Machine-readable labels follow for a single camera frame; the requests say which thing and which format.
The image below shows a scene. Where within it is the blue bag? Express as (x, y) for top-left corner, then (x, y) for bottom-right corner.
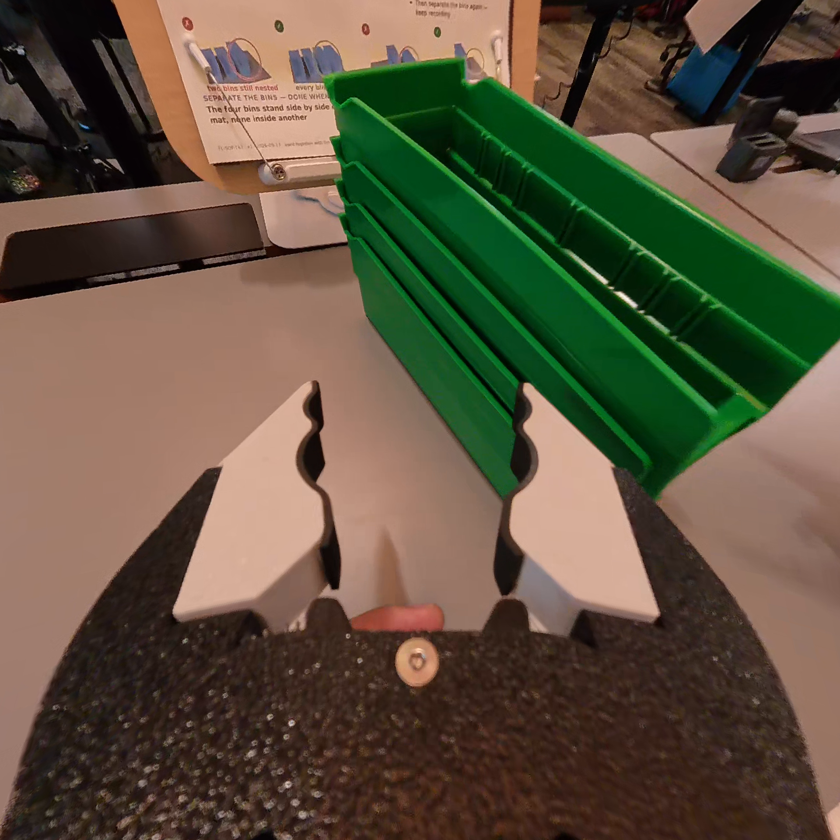
(666, 42), (762, 120)

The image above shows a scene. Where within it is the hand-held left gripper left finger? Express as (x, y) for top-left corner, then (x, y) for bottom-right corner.
(172, 381), (342, 634)

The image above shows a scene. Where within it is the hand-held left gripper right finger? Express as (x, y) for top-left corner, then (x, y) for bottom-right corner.
(493, 382), (662, 637)

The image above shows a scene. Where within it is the black label printer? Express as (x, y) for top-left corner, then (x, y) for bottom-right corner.
(715, 97), (802, 183)

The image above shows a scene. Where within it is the white sign bracket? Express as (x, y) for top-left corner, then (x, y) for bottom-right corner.
(257, 157), (342, 186)

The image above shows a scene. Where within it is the wooden sign board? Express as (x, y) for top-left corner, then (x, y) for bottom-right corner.
(112, 0), (542, 195)

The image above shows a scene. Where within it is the person's left hand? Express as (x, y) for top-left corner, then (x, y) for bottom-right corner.
(351, 604), (446, 633)

